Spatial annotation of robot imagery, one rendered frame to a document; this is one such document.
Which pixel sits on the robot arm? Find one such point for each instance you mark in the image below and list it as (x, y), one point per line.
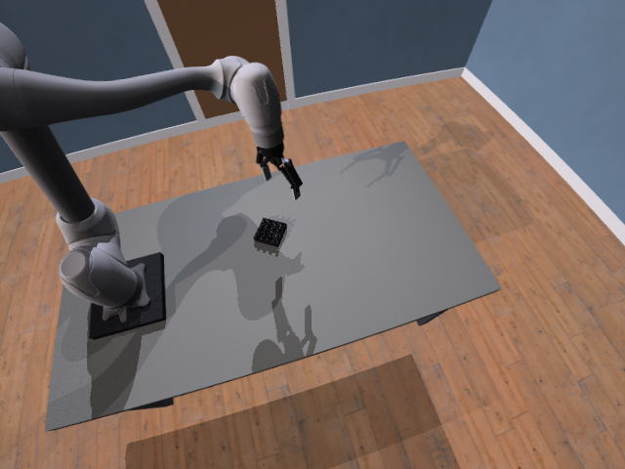
(33, 100)

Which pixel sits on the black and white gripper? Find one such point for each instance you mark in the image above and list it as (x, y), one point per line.
(287, 169)

